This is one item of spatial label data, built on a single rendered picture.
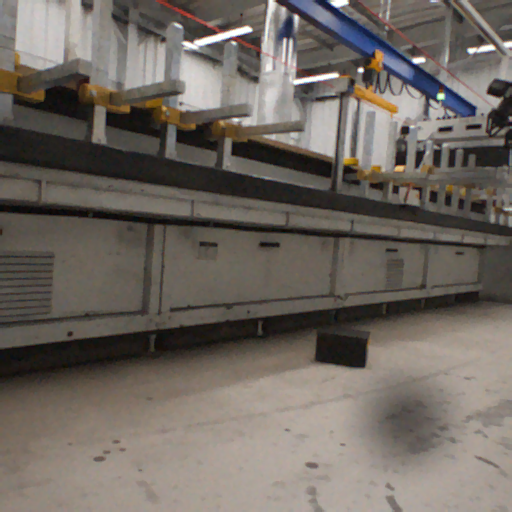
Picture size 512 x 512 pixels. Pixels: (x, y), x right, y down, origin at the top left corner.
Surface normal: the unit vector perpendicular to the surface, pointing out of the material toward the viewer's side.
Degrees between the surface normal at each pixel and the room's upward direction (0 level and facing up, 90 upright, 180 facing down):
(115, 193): 90
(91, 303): 92
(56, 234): 90
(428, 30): 90
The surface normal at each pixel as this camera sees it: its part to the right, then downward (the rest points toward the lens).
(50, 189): 0.74, 0.09
